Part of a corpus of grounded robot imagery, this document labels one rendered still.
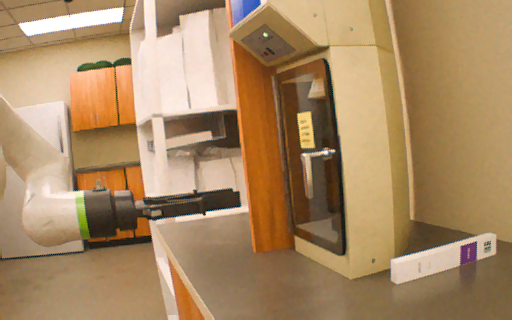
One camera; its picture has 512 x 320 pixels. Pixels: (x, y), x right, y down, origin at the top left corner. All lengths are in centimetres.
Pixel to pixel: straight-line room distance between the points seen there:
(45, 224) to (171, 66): 153
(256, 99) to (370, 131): 40
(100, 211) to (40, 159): 17
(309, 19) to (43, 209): 62
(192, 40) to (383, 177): 140
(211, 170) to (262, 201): 93
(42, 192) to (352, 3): 72
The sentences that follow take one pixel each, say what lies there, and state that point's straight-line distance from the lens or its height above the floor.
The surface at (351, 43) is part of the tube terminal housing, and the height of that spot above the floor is 141.
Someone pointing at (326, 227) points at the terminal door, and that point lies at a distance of 107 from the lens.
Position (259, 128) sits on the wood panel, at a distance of 130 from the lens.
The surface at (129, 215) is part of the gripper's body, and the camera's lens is 90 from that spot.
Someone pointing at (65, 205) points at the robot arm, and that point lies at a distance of 90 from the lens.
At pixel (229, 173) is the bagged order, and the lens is 221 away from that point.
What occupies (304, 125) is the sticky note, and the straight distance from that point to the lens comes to 110.
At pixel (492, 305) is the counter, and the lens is 83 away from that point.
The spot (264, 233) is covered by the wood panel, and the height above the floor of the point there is 99.
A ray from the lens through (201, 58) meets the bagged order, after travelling 221.
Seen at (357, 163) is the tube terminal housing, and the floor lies 118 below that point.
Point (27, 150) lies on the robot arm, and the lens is 96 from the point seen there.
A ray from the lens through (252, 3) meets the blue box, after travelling 115.
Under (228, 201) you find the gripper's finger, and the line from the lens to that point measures 93.
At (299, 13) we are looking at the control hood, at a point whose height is 148.
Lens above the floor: 128
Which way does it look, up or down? 3 degrees down
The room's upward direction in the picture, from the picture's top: 6 degrees counter-clockwise
